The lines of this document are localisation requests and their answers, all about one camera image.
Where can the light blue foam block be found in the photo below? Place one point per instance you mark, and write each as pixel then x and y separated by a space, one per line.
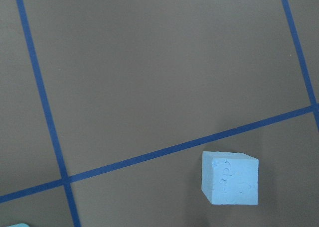
pixel 230 178

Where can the blue tape grid lines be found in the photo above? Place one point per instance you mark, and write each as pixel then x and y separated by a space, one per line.
pixel 66 180

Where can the turquoise plastic tray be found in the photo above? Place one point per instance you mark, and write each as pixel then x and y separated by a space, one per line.
pixel 19 225

